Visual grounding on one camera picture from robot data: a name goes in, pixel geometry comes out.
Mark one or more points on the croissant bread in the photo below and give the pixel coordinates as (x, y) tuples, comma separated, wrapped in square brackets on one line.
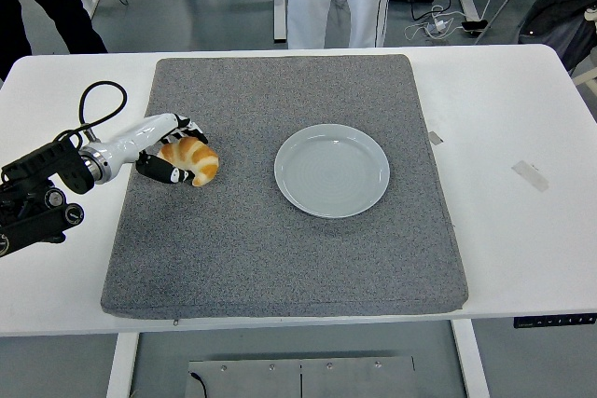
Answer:
[(198, 155)]

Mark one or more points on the pale grey round plate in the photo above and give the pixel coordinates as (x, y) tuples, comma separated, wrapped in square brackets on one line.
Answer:
[(331, 169)]

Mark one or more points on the black table control panel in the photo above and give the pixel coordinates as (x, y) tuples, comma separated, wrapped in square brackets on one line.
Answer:
[(555, 321)]

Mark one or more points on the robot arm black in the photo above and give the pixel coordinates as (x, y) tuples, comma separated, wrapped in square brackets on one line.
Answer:
[(42, 169)]

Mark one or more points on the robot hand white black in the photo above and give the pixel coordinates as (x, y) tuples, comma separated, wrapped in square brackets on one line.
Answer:
[(140, 134)]

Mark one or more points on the grey fabric mat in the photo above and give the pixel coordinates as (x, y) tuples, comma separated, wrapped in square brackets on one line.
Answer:
[(280, 253)]

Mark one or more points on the dark jacket on chair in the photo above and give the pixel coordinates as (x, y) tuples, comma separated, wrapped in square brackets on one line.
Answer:
[(564, 20)]

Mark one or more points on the large clear tape piece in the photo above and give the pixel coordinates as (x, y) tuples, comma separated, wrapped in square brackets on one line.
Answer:
[(530, 175)]

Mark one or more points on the white table leg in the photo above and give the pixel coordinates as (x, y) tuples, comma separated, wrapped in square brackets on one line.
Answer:
[(471, 360), (122, 365)]

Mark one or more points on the small grey tape piece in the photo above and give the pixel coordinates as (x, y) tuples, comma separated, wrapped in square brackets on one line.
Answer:
[(435, 137)]

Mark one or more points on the black phone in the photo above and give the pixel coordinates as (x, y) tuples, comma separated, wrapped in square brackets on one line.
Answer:
[(475, 26)]

